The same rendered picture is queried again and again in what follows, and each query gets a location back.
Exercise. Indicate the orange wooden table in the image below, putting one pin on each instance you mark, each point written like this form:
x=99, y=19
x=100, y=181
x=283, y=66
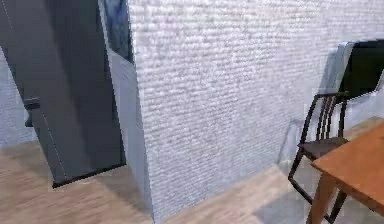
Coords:
x=356, y=166

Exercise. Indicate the dark grey room door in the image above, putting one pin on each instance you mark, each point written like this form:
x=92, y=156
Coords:
x=66, y=93

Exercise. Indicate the dark wooden chair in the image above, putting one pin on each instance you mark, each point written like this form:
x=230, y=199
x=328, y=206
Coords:
x=321, y=146

